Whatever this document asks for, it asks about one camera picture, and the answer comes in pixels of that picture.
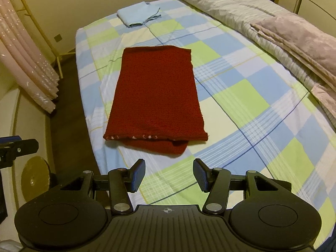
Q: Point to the folded mauve blanket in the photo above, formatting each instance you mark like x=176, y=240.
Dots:
x=304, y=42

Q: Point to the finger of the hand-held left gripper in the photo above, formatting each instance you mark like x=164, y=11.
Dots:
x=21, y=147

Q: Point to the pink patterned curtain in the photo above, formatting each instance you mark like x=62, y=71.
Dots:
x=29, y=57

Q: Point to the red patterned knit sweater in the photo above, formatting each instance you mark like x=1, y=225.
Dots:
x=155, y=97

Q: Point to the wall socket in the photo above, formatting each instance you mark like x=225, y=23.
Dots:
x=58, y=38

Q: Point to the yellow coat rack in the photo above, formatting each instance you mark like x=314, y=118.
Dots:
x=39, y=26

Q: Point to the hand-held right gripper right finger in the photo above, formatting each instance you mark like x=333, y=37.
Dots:
x=200, y=174

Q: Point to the folded light blue cloth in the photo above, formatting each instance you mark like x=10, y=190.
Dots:
x=137, y=14

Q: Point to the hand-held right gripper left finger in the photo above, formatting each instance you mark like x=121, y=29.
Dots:
x=139, y=174

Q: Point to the bed with checkered sheet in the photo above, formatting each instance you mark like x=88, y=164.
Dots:
x=249, y=105

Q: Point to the round golden disc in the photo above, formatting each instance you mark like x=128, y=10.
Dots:
x=35, y=178

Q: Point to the white striped quilt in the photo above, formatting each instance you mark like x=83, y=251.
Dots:
x=236, y=8

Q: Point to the folded pink blanket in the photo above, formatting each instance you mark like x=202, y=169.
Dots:
x=326, y=102

